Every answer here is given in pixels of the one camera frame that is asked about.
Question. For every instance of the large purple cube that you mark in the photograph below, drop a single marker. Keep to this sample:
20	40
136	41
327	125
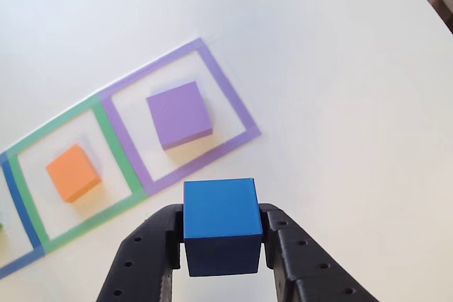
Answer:
178	111

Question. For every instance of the green square tape frame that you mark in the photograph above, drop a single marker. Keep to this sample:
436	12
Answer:
117	160

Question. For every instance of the blue square tape frame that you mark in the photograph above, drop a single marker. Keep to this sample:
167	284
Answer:
21	217

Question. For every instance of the small blue cube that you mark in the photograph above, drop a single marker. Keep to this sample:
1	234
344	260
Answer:
219	210

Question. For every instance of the purple square tape frame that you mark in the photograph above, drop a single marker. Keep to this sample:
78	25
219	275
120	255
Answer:
230	90

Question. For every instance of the medium green cube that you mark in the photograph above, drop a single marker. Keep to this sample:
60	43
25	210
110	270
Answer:
1	227

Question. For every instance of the large orange cube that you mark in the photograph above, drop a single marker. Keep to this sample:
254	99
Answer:
72	171

